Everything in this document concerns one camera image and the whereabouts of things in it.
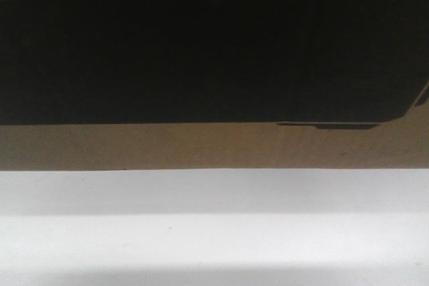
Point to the brown EcoFlow cardboard box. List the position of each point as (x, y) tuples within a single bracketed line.
[(177, 84)]

